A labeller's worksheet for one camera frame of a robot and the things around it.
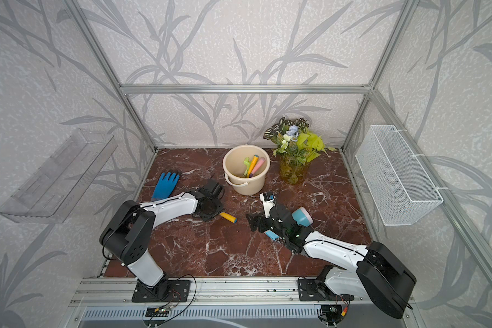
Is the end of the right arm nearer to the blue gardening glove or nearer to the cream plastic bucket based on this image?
the cream plastic bucket

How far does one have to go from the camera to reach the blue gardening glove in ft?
3.31

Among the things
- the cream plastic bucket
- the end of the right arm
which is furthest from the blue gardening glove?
the end of the right arm
